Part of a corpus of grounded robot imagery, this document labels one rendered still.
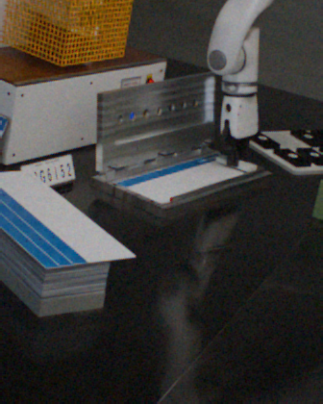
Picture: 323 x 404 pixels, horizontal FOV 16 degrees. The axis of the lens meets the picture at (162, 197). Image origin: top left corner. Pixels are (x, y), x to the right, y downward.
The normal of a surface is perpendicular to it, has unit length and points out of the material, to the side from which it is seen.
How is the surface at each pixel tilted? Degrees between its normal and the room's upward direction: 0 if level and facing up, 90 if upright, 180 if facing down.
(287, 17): 90
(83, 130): 90
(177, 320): 0
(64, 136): 90
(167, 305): 0
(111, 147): 79
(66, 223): 0
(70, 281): 90
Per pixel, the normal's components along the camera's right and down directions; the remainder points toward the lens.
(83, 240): 0.18, -0.92
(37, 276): -0.81, 0.07
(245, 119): 0.81, 0.15
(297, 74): -0.37, 0.28
